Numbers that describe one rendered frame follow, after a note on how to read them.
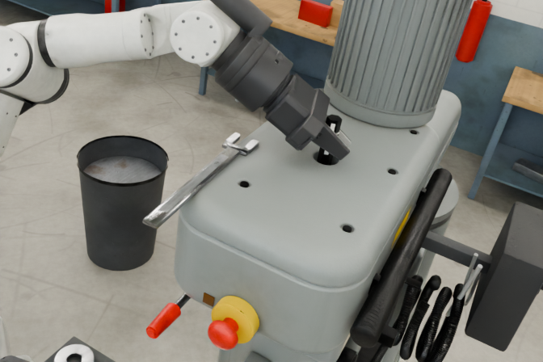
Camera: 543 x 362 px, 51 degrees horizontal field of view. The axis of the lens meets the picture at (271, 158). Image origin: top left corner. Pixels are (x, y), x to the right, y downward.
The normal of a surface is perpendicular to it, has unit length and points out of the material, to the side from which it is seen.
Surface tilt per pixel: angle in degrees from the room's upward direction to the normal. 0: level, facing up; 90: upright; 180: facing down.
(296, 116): 90
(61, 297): 0
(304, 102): 31
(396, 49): 90
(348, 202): 0
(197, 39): 82
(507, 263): 90
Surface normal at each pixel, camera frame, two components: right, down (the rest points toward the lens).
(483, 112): -0.45, 0.40
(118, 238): 0.07, 0.59
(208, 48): -0.07, 0.38
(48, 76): 0.92, 0.36
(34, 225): 0.16, -0.84
